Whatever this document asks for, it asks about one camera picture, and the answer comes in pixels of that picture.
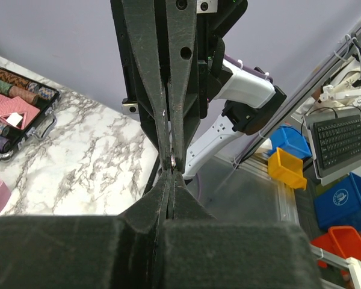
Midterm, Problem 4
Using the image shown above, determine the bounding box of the orange storage bin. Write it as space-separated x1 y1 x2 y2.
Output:
310 226 361 261

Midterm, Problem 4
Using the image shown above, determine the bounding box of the yellow storage bin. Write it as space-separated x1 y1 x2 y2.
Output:
268 148 307 190

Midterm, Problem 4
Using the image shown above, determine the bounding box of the black keyboard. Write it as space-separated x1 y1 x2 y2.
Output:
303 105 361 185

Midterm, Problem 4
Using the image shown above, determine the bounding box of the black poker chip case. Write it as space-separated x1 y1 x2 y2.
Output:
0 66 61 161

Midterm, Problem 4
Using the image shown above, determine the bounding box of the large blue bin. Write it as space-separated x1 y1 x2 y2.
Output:
314 173 361 231

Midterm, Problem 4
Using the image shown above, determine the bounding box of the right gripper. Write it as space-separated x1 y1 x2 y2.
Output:
111 1 217 172

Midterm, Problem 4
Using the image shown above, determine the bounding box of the blue storage bin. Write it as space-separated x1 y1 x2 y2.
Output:
267 125 312 160

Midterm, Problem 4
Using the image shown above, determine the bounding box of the pink triangle card box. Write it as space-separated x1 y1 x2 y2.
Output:
0 96 40 130

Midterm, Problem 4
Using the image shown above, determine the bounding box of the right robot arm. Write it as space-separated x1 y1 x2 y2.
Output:
111 1 286 179

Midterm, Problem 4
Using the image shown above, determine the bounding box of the pink card deck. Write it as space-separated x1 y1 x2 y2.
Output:
0 94 19 116

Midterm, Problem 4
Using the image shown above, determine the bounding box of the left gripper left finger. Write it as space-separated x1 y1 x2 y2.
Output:
0 171 170 288

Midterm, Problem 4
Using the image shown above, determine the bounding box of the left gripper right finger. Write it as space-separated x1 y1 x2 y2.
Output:
159 170 321 288

